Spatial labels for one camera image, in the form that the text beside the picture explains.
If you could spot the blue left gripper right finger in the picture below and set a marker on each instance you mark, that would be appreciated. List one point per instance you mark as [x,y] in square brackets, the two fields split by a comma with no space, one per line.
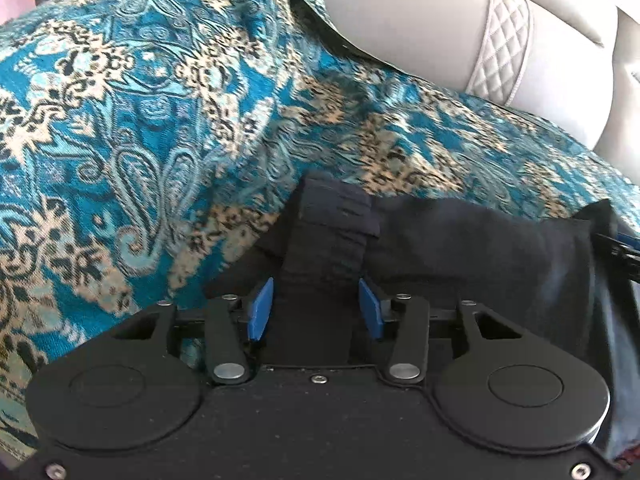
[370,308]

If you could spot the black pants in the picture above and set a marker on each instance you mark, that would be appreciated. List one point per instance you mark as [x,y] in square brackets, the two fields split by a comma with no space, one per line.
[573,281]

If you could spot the beige leather sofa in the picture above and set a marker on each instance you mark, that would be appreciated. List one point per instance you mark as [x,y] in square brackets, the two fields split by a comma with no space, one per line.
[574,62]

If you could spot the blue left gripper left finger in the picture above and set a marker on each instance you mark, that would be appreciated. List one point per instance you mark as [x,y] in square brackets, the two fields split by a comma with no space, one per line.
[259,309]

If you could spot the teal paisley sofa cover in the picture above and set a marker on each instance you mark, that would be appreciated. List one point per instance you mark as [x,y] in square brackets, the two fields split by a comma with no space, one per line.
[146,145]

